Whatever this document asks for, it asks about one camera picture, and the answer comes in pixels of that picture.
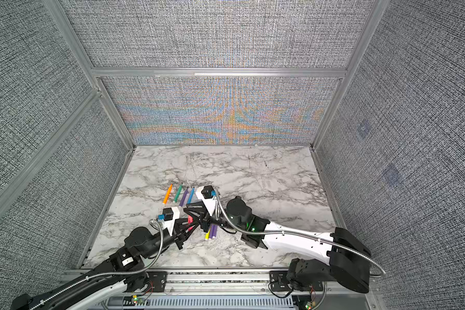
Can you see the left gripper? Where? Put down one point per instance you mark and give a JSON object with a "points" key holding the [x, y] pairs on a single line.
{"points": [[180, 234]]}

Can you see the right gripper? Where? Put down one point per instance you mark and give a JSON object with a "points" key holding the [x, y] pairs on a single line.
{"points": [[207, 219]]}

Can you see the blue highlighter pen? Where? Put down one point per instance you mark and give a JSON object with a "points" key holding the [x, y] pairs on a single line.
{"points": [[191, 194]]}

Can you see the green highlighter pen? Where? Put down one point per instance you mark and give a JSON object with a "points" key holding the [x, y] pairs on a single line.
{"points": [[178, 193]]}

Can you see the orange highlighter pen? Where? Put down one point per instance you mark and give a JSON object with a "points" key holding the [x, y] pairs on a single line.
{"points": [[167, 194]]}

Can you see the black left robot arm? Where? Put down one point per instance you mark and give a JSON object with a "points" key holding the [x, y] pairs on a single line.
{"points": [[122, 270]]}

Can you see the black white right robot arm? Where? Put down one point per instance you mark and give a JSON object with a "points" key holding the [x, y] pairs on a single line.
{"points": [[323, 257]]}

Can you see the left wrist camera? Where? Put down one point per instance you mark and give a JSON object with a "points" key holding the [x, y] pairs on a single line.
{"points": [[167, 219]]}

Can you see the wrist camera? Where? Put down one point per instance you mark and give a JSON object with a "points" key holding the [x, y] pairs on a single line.
{"points": [[167, 219], [207, 195]]}

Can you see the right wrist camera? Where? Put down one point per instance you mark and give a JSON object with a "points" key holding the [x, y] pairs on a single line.
{"points": [[207, 195]]}

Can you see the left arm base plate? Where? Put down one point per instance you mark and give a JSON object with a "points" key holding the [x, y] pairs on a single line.
{"points": [[154, 282]]}

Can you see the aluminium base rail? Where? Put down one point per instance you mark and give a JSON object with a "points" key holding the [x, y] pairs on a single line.
{"points": [[215, 281]]}

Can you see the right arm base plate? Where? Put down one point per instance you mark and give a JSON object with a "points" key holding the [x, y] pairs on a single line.
{"points": [[278, 282]]}

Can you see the white vented cable duct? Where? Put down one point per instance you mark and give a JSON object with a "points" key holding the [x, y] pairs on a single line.
{"points": [[202, 302]]}

